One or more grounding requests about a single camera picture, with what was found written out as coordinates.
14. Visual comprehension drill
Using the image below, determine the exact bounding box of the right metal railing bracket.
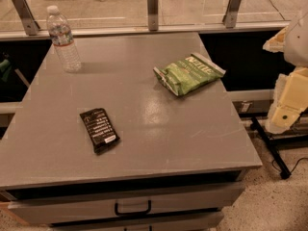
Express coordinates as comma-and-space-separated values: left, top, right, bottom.
222, 0, 242, 28

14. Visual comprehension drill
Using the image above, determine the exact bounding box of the black snack packet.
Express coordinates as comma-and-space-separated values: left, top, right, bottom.
80, 108, 119, 154

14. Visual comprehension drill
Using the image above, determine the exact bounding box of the clear plastic water bottle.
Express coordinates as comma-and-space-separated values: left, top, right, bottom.
46, 5, 82, 73

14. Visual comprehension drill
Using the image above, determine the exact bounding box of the grey lower drawer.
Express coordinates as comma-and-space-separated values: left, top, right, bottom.
52, 212, 223, 231

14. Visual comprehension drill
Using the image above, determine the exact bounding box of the metal railing bracket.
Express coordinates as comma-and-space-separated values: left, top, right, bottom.
147, 0, 159, 31
12, 0, 40, 36
222, 0, 242, 28

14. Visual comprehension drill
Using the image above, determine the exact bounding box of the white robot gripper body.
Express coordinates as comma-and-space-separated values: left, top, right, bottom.
284, 10, 308, 66

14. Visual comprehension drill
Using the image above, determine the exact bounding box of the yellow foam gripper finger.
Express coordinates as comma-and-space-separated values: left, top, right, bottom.
263, 27, 288, 53
266, 66, 308, 134

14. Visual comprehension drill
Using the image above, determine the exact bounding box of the grey drawer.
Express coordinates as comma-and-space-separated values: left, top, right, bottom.
9, 182, 244, 224
52, 212, 223, 231

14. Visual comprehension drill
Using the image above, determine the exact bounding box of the middle metal railing bracket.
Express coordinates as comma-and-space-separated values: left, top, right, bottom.
147, 0, 159, 31

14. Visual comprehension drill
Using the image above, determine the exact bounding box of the green jalapeno chip bag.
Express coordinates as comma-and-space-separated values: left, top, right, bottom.
153, 53, 225, 96

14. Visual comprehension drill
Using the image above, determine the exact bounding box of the black metal stand leg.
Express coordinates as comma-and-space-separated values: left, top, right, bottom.
250, 116, 291, 179

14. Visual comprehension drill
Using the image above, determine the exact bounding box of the black drawer handle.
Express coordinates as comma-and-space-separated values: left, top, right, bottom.
114, 200, 152, 217

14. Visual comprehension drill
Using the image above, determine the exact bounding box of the grey upper drawer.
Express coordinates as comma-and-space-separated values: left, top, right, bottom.
9, 182, 244, 224

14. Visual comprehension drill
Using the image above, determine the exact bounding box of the left metal railing bracket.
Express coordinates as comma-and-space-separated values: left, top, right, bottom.
12, 0, 40, 36

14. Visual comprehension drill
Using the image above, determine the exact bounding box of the black floor cable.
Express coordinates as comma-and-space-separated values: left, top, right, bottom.
271, 157, 308, 175

